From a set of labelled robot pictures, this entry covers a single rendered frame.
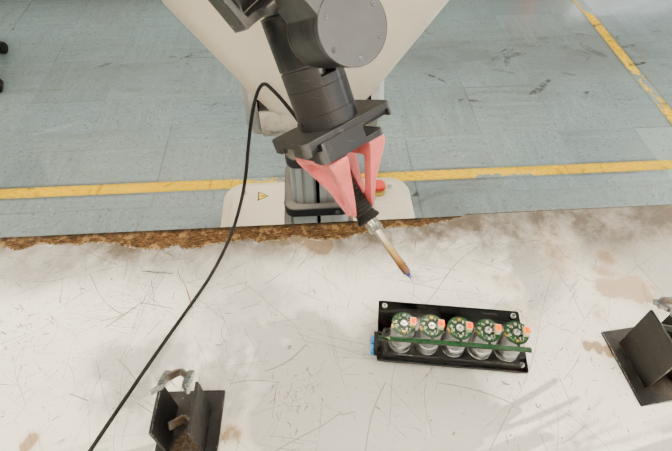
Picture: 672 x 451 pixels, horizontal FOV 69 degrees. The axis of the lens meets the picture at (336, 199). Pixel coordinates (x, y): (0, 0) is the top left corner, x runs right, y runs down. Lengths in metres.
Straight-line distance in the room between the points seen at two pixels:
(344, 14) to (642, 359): 0.46
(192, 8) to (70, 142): 1.54
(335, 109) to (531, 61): 2.11
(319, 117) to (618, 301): 0.43
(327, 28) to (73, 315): 0.46
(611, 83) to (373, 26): 2.17
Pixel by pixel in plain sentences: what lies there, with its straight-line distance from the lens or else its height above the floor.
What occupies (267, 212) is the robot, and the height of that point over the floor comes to 0.26.
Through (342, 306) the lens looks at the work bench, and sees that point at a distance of 0.59.
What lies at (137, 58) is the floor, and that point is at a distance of 2.54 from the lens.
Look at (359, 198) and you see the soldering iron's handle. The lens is 0.49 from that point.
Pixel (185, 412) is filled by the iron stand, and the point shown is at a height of 0.75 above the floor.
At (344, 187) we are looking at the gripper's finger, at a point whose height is 0.93.
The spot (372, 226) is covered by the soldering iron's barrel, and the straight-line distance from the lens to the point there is 0.49.
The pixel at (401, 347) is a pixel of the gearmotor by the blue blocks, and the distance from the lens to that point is 0.54.
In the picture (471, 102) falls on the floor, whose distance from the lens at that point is 2.17.
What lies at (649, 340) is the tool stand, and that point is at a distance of 0.61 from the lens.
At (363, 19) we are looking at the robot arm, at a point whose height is 1.09.
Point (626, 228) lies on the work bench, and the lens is 0.77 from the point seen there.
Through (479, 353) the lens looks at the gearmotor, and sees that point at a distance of 0.55.
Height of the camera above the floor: 1.27
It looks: 48 degrees down
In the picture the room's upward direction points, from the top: straight up
